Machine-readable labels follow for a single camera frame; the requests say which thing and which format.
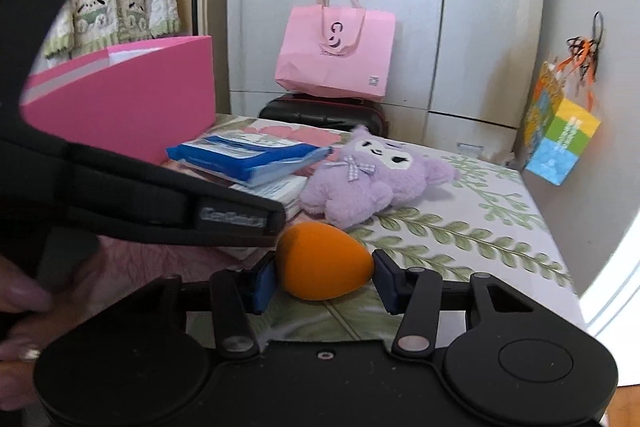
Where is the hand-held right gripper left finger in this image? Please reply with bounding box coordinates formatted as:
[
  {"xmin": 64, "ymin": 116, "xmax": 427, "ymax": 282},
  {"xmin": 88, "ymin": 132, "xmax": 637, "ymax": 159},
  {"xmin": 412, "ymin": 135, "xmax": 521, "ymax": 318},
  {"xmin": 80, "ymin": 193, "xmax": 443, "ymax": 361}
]
[{"xmin": 161, "ymin": 258, "xmax": 278, "ymax": 358}]

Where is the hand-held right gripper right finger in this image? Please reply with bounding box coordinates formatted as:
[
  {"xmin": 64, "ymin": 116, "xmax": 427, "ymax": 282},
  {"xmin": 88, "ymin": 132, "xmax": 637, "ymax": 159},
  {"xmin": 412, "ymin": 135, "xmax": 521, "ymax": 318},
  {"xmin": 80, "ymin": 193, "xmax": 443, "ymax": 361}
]
[{"xmin": 372, "ymin": 249, "xmax": 540, "ymax": 356}]

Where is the orange makeup sponge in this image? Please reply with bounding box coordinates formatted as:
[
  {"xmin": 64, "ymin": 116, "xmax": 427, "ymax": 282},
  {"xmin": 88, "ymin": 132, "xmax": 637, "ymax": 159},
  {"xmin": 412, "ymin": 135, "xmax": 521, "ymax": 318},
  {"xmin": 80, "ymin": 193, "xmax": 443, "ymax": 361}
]
[{"xmin": 276, "ymin": 223, "xmax": 375, "ymax": 301}]

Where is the pink cardboard box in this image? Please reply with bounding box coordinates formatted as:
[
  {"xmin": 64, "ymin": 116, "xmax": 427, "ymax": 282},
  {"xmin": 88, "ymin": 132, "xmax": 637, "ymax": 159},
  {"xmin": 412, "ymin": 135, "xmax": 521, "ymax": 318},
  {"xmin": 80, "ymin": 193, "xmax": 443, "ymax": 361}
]
[{"xmin": 20, "ymin": 35, "xmax": 217, "ymax": 168}]

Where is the person's left hand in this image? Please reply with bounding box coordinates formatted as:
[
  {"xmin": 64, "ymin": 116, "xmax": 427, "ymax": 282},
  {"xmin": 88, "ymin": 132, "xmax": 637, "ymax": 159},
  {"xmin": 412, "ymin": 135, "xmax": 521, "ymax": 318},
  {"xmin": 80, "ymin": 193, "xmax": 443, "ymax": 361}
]
[{"xmin": 0, "ymin": 256, "xmax": 56, "ymax": 363}]

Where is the white book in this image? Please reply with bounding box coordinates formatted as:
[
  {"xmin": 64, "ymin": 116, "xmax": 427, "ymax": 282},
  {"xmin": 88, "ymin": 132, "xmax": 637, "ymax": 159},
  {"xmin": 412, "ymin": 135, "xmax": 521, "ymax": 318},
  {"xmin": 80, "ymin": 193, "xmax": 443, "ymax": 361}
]
[{"xmin": 227, "ymin": 177, "xmax": 307, "ymax": 221}]

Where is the purple plush toy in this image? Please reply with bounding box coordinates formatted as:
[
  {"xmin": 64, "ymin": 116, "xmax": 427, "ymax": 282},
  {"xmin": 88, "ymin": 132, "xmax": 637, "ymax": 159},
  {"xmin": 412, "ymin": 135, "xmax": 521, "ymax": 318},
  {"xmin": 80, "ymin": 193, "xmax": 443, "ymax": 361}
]
[{"xmin": 299, "ymin": 124, "xmax": 461, "ymax": 230}]

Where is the floral tablecloth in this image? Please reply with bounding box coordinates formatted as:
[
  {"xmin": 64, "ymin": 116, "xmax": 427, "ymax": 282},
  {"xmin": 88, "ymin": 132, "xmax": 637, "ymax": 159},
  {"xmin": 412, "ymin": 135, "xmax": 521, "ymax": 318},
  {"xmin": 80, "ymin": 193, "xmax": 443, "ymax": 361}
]
[{"xmin": 100, "ymin": 113, "xmax": 588, "ymax": 343}]

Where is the blue wipes packet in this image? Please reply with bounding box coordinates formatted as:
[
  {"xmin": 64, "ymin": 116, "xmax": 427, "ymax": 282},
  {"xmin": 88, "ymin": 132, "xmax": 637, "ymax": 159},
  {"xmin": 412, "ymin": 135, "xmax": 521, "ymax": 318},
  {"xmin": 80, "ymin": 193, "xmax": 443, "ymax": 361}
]
[{"xmin": 166, "ymin": 134, "xmax": 333, "ymax": 186}]

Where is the black suitcase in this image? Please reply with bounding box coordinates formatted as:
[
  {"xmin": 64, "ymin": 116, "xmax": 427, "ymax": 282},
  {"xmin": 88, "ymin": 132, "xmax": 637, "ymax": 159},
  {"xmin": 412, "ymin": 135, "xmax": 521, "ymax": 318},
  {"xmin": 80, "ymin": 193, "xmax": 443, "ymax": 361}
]
[{"xmin": 257, "ymin": 93, "xmax": 390, "ymax": 142}]

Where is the pink shopping bag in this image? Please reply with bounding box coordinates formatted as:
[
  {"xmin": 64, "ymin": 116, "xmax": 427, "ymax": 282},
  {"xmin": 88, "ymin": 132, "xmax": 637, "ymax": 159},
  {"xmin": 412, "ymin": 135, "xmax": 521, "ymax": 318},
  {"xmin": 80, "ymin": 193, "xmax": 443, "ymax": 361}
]
[{"xmin": 274, "ymin": 0, "xmax": 398, "ymax": 104}]

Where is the colourful gift bag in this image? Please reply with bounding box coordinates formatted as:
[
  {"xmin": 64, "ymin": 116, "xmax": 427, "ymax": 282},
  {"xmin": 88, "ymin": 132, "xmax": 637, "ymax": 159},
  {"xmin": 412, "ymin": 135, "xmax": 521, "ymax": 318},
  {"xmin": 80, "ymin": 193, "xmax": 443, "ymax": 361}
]
[{"xmin": 522, "ymin": 61, "xmax": 602, "ymax": 186}]

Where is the orange ribbon bundle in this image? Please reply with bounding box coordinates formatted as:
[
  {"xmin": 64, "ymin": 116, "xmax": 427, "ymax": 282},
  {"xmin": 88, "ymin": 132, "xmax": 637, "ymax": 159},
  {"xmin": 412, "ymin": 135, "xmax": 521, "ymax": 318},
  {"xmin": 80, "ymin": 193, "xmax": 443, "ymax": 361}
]
[{"xmin": 557, "ymin": 11, "xmax": 606, "ymax": 108}]

